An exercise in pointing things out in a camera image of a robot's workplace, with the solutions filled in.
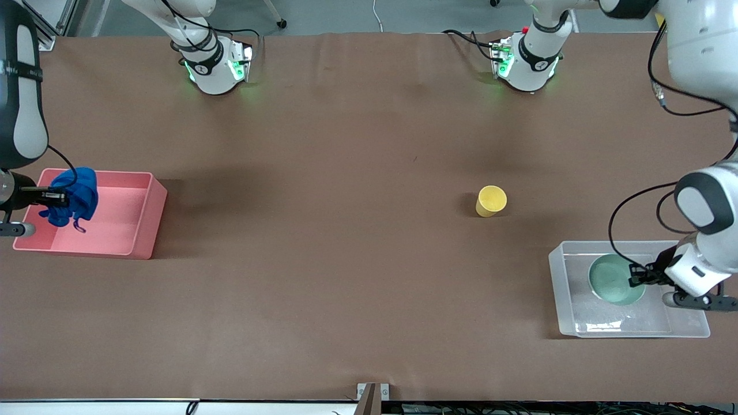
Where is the blue glove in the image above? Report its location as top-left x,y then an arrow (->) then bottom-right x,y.
39,167 -> 99,233

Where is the mint green bowl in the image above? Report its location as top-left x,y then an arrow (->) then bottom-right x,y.
588,254 -> 646,305

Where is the yellow plastic cup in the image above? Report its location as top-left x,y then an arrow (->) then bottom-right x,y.
476,186 -> 508,218

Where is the clear plastic box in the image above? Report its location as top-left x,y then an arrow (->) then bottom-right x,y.
548,240 -> 711,339

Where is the pink plastic bin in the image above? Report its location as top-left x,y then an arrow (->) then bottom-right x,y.
13,168 -> 168,260

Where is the brown table cover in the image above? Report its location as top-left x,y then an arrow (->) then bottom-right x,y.
0,32 -> 738,402

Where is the black caster wheel leg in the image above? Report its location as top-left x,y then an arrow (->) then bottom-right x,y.
262,0 -> 287,29

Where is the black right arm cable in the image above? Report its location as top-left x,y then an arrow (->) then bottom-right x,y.
48,145 -> 79,186

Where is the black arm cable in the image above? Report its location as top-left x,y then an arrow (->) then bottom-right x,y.
608,20 -> 738,273
48,145 -> 79,186

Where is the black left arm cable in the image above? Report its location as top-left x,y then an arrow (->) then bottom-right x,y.
608,20 -> 738,273

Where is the aluminium frame profile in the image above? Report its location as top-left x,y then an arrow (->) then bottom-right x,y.
26,0 -> 78,51

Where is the black right base cable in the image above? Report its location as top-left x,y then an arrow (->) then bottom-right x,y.
219,27 -> 261,48

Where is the black base cable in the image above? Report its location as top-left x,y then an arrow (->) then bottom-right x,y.
443,29 -> 500,62
219,27 -> 261,48

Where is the black left base cable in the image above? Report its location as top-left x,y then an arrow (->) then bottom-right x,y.
443,29 -> 500,62

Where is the metal table bracket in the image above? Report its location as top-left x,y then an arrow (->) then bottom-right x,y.
356,382 -> 390,415

